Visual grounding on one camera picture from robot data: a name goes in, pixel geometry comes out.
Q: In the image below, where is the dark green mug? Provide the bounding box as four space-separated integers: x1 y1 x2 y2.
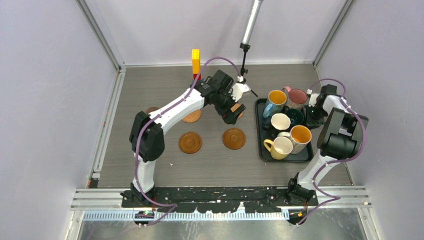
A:
285 108 305 127

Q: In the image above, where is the woven orange coaster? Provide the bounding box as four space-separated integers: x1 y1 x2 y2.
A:
230 103 243 119
182 109 202 123

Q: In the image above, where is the white floral mug orange inside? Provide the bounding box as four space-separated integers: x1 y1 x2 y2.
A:
277 125 312 154

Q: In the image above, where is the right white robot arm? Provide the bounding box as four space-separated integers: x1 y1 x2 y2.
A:
285 84 369 206

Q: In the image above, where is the yellow mug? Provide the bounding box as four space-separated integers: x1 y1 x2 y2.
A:
263 136 293 160

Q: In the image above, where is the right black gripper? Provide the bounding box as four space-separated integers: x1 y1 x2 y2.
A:
303 103 327 131

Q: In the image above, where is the black plastic tray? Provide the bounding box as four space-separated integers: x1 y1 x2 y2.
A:
254 98 314 163

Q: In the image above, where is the brown ringed coaster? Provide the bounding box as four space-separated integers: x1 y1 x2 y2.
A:
222 128 246 150
178 132 203 154

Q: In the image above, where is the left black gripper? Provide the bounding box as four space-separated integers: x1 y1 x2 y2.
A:
215 86 246 125

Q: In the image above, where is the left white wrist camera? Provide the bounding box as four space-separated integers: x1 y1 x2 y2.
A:
231 75 252 102

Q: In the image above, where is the black mug white inside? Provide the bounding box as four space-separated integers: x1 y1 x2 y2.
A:
262 113 291 138

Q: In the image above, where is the dark walnut coaster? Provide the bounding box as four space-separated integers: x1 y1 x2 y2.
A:
145 107 159 114

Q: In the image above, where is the aluminium front rail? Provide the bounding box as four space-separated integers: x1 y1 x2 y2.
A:
71 186 372 222

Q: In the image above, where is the blue mug orange inside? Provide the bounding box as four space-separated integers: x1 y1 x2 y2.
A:
262 90 288 118

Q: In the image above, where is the pink mug maroon inside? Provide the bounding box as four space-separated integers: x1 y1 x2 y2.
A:
282 86 308 110

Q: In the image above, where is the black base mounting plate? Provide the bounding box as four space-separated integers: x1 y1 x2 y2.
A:
120 186 318 214

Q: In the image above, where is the brown ringed coaster front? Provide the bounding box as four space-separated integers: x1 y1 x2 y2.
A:
178 132 203 154

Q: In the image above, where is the yellow red blue block tower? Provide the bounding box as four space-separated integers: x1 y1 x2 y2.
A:
191 48 202 81

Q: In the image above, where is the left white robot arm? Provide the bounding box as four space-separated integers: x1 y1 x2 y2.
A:
129 70 251 207

